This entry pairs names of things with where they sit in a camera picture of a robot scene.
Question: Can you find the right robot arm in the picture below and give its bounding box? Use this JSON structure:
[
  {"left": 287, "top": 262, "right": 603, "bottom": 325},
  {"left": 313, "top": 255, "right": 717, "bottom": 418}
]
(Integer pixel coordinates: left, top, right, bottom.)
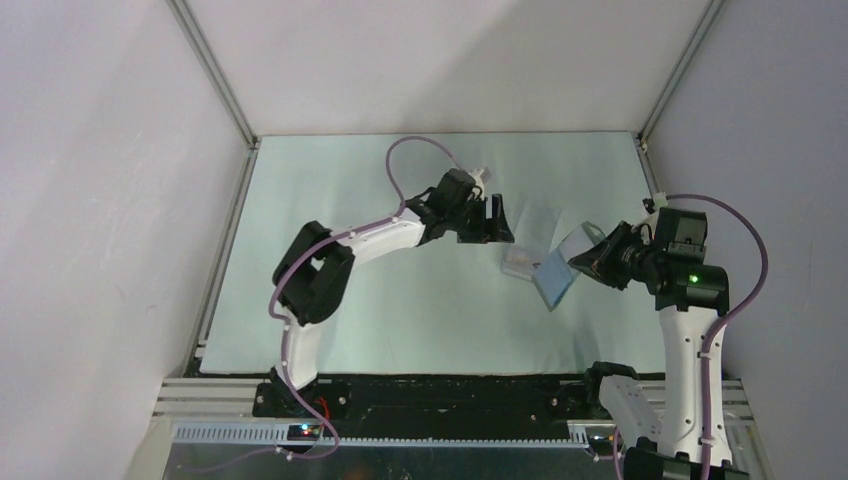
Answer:
[{"left": 568, "top": 207, "right": 749, "bottom": 479}]

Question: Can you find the aluminium frame post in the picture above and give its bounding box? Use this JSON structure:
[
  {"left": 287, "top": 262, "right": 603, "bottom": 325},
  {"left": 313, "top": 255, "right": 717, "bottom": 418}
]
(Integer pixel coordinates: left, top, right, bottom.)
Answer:
[
  {"left": 636, "top": 0, "right": 727, "bottom": 153},
  {"left": 166, "top": 0, "right": 258, "bottom": 149}
]

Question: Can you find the right aluminium frame post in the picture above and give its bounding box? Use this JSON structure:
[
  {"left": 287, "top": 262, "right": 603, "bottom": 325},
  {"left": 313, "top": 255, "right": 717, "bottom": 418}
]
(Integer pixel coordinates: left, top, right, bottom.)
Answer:
[{"left": 636, "top": 0, "right": 727, "bottom": 153}]

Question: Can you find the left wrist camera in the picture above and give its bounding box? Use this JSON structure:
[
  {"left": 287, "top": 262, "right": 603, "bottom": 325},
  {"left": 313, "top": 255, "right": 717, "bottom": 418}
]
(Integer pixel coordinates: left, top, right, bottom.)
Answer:
[{"left": 466, "top": 167, "right": 492, "bottom": 199}]

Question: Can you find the controller board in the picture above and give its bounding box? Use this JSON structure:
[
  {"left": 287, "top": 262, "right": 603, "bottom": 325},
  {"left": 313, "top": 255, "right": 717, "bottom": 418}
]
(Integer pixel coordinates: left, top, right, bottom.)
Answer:
[
  {"left": 286, "top": 423, "right": 323, "bottom": 442},
  {"left": 585, "top": 435, "right": 614, "bottom": 461}
]

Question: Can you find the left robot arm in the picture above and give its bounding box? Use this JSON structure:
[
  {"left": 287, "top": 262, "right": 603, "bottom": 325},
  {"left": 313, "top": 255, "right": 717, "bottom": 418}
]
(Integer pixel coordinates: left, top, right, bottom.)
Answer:
[{"left": 268, "top": 168, "right": 515, "bottom": 417}]

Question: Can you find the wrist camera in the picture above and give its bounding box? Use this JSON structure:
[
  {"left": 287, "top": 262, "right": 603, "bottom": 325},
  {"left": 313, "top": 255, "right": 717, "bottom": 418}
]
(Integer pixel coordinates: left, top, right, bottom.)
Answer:
[
  {"left": 642, "top": 192, "right": 669, "bottom": 218},
  {"left": 466, "top": 167, "right": 492, "bottom": 199}
]

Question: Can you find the clear acrylic card holder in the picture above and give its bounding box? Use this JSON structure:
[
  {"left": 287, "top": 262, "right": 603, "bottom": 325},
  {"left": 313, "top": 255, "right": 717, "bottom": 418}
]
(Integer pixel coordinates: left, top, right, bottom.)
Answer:
[{"left": 504, "top": 196, "right": 560, "bottom": 281}]

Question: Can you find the right controller board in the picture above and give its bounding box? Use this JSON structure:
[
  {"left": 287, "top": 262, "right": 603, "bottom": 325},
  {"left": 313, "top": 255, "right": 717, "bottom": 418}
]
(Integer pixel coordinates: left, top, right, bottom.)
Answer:
[{"left": 585, "top": 435, "right": 614, "bottom": 461}]

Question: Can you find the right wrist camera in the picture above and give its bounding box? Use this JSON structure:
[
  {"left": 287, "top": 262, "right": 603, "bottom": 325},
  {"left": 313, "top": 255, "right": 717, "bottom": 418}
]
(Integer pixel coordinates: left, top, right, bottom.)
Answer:
[{"left": 642, "top": 192, "right": 669, "bottom": 218}]

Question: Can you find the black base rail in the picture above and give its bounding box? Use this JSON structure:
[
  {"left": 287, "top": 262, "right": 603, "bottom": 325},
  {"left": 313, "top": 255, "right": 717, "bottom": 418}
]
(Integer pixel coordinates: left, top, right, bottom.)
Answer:
[{"left": 192, "top": 372, "right": 637, "bottom": 442}]

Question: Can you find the blue card wallet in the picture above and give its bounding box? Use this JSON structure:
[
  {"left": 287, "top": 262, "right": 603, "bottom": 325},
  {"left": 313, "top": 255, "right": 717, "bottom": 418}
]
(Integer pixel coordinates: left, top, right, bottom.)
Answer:
[{"left": 531, "top": 221, "right": 605, "bottom": 311}]

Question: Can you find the white slotted cable duct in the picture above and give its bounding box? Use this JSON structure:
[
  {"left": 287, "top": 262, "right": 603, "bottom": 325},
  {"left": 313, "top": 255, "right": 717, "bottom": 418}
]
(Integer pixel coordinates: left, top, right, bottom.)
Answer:
[{"left": 173, "top": 422, "right": 589, "bottom": 449}]

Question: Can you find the stack of VIP cards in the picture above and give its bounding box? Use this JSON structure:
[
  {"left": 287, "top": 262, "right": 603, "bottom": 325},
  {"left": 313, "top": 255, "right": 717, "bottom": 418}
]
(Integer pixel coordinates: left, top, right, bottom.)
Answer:
[{"left": 501, "top": 246, "right": 546, "bottom": 278}]

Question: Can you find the left aluminium frame post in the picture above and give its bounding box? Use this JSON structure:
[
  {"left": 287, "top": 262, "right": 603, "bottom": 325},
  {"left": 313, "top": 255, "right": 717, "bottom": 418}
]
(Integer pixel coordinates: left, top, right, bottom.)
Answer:
[{"left": 166, "top": 0, "right": 258, "bottom": 149}]

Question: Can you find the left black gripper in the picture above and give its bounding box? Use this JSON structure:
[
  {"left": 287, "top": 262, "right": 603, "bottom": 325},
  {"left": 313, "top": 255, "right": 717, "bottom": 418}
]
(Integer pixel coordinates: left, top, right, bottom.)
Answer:
[{"left": 446, "top": 194, "right": 513, "bottom": 244}]

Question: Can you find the left controller board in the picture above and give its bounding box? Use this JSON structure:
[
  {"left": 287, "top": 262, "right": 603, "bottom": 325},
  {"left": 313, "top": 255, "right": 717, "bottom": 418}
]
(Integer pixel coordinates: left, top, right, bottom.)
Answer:
[{"left": 286, "top": 423, "right": 323, "bottom": 442}]

